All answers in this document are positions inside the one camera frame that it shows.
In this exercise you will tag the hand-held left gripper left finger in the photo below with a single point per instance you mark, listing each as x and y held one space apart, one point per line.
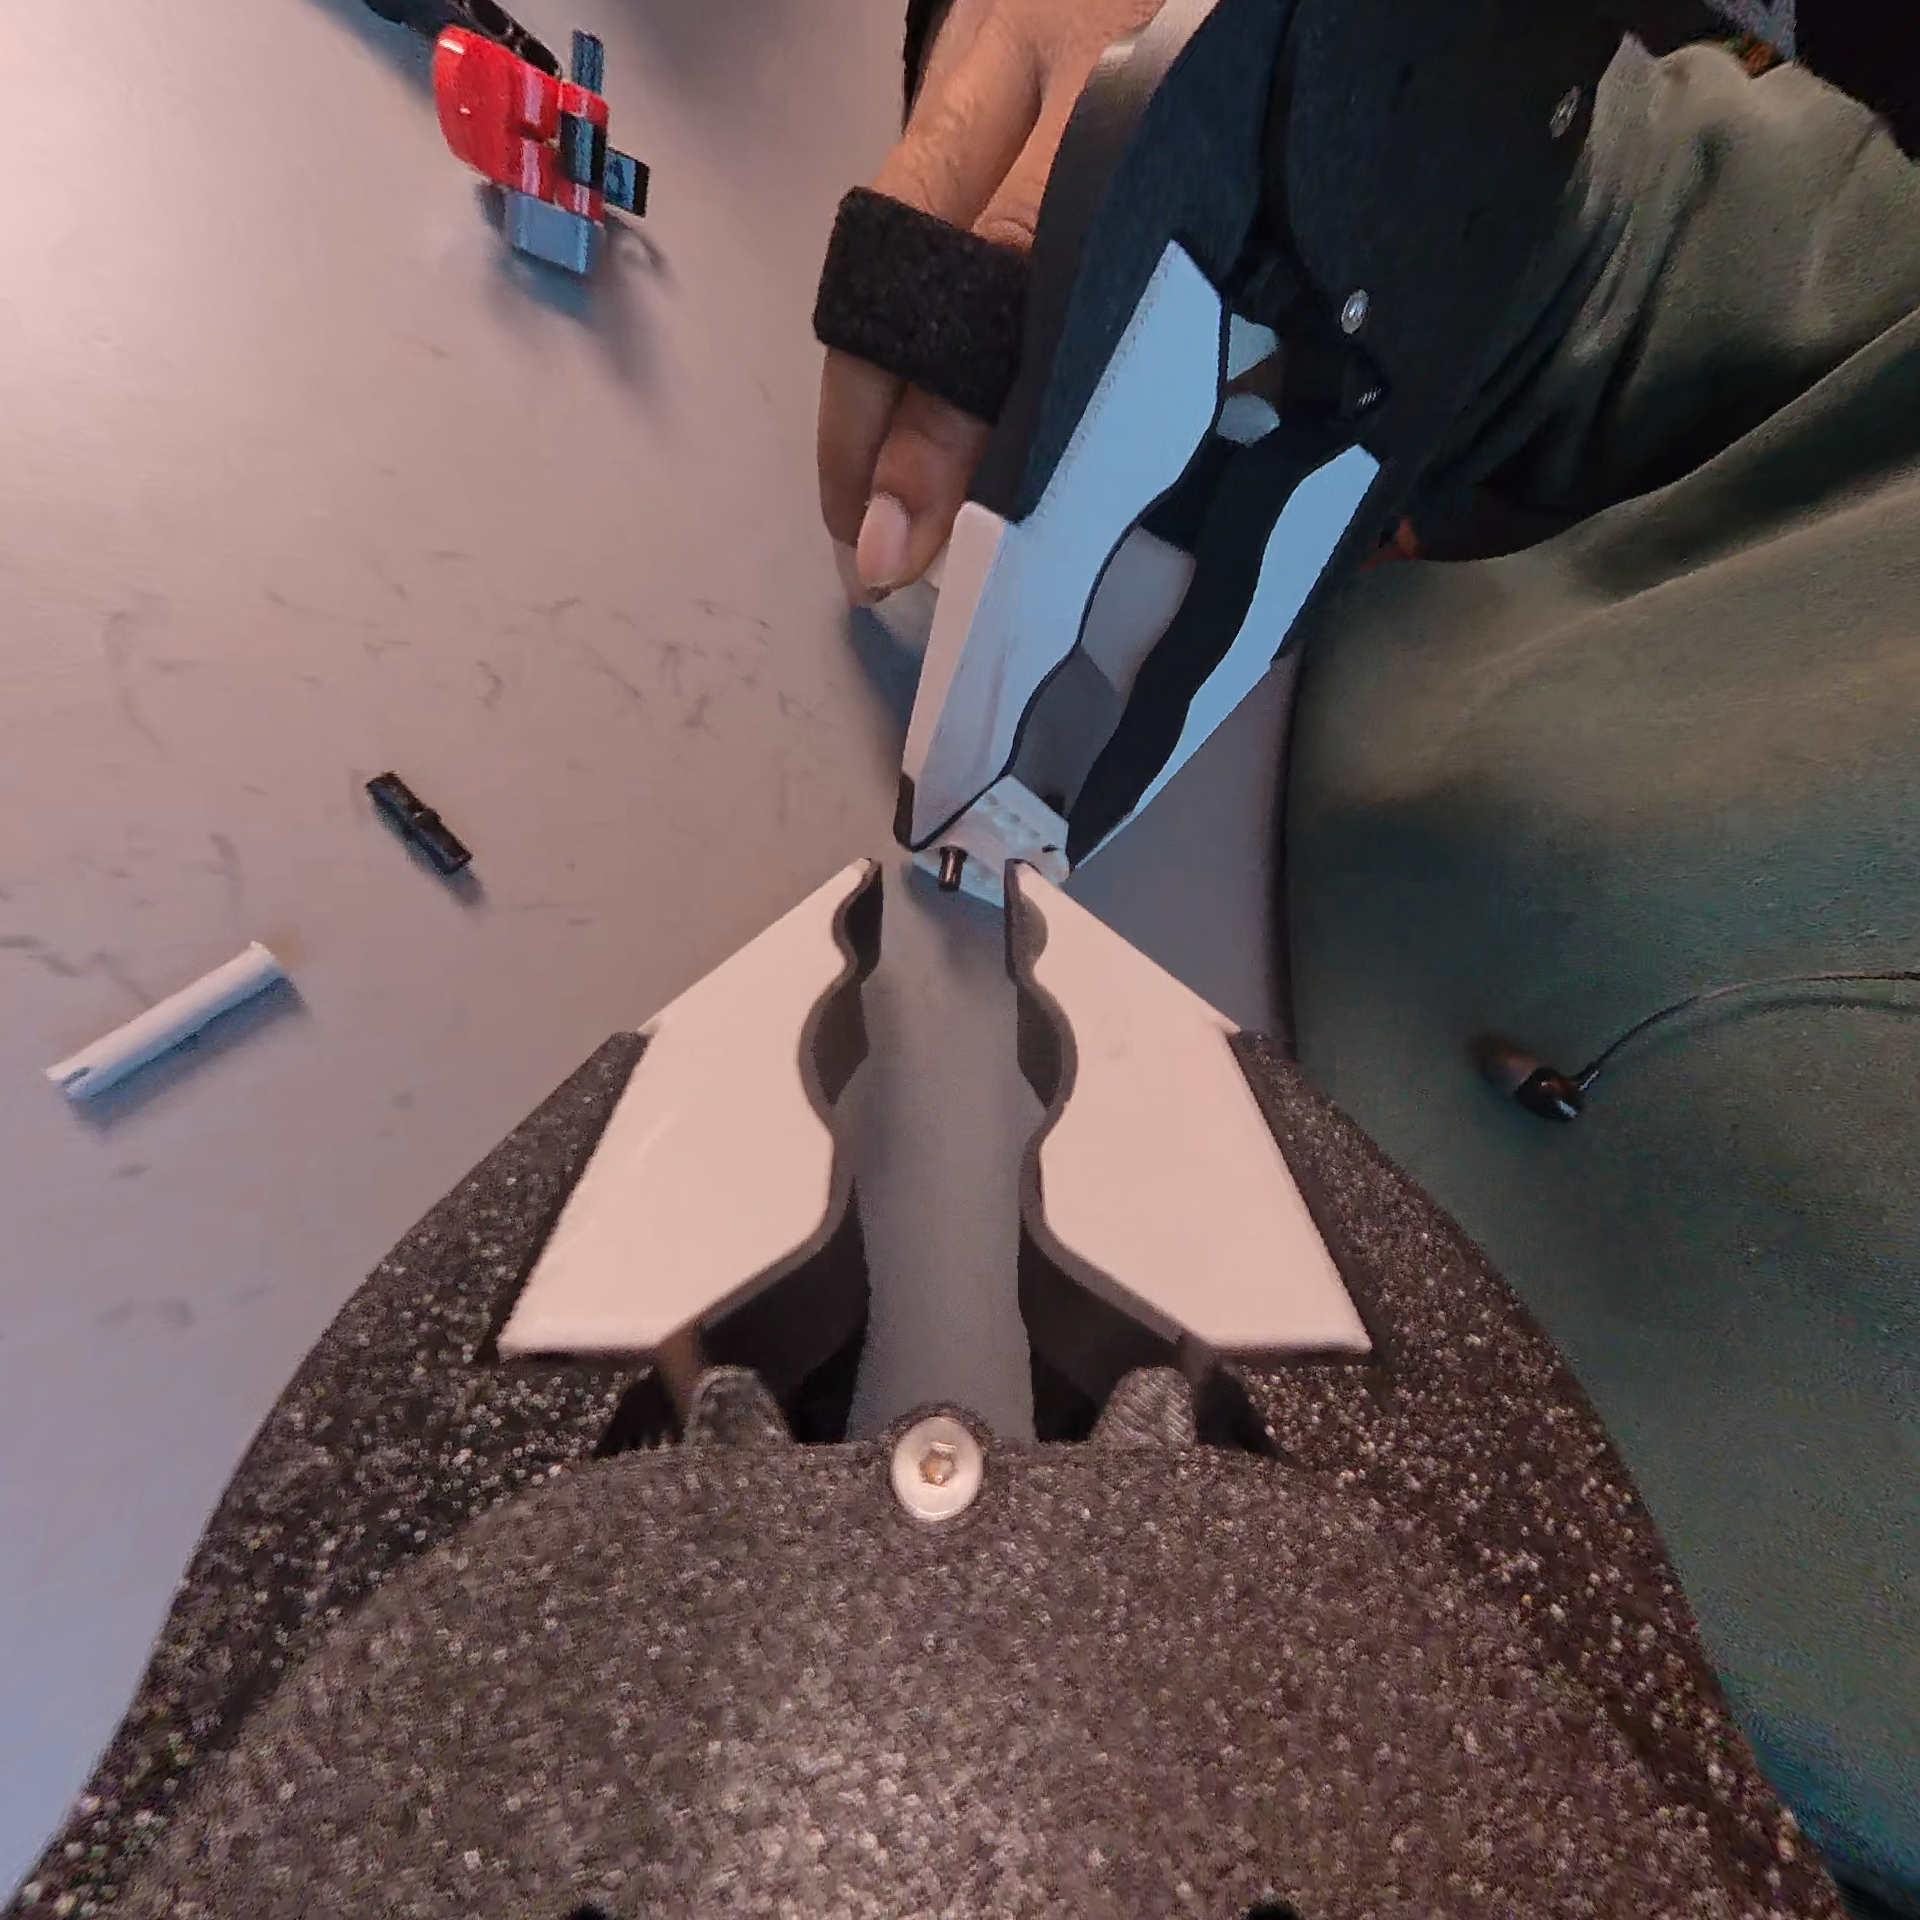
690 1185

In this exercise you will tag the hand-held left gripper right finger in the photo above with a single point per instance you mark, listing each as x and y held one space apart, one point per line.
1184 1185

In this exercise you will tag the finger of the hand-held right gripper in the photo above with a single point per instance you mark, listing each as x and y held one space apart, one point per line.
1080 495
1305 557

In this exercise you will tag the white curved toy panel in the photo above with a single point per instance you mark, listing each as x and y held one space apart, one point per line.
1019 839

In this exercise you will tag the red toy brick piece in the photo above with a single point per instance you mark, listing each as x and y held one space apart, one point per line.
487 105

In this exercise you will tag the person's right forearm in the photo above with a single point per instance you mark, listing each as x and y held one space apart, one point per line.
1693 255

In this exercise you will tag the person's right hand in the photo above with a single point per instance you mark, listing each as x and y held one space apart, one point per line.
991 105

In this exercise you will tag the pale toy tube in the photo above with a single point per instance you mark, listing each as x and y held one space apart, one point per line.
172 1020

